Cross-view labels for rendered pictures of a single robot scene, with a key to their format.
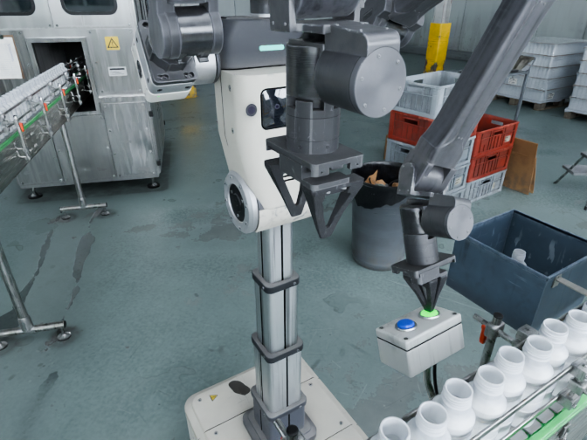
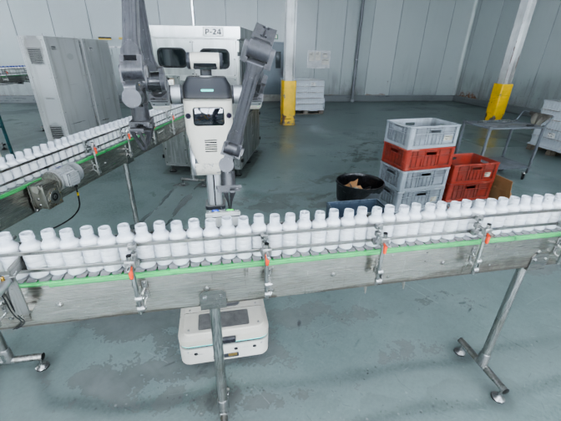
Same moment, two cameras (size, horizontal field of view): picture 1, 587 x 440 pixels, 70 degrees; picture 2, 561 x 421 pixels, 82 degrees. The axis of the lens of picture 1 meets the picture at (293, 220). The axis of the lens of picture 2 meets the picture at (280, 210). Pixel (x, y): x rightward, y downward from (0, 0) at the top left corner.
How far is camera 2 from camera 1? 0.97 m
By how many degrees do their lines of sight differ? 18
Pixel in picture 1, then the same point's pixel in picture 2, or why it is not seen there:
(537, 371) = (239, 229)
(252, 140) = (189, 129)
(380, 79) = (130, 97)
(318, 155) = (135, 121)
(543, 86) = not seen: outside the picture
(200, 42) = (154, 85)
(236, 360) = not seen: hidden behind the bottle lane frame
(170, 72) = (156, 97)
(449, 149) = (233, 135)
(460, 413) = (191, 229)
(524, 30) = (247, 87)
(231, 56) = (187, 93)
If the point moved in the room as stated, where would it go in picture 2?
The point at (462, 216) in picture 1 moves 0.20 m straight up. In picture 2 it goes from (227, 162) to (224, 107)
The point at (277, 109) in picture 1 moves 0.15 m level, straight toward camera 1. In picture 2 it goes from (201, 117) to (183, 123)
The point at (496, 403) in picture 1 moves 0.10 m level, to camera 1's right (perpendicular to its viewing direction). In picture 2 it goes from (209, 230) to (235, 236)
